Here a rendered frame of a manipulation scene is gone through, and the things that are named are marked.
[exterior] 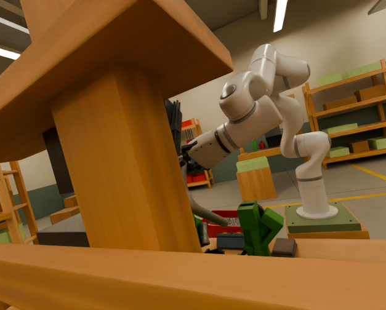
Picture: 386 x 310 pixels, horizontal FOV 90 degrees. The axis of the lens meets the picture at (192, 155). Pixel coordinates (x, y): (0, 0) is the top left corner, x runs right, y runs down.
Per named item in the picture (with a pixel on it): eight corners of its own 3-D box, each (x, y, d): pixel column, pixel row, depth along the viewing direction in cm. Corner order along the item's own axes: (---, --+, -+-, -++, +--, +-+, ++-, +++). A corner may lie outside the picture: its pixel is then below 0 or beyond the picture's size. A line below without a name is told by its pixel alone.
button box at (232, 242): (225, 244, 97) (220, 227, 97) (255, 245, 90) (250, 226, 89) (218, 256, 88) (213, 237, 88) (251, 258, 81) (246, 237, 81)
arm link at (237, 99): (257, 32, 58) (240, 92, 41) (280, 74, 66) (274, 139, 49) (232, 50, 65) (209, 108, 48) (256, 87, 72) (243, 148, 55)
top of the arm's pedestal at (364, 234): (285, 214, 125) (284, 208, 124) (345, 210, 112) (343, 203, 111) (289, 241, 95) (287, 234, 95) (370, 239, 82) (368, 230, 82)
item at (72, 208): (83, 214, 680) (77, 194, 677) (102, 210, 662) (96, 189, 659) (52, 230, 564) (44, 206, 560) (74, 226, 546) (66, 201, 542)
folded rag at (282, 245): (293, 261, 69) (292, 253, 68) (271, 258, 73) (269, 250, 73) (297, 245, 77) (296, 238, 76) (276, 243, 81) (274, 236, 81)
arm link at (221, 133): (237, 135, 60) (229, 141, 61) (221, 117, 55) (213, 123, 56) (244, 154, 54) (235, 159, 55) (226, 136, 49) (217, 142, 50)
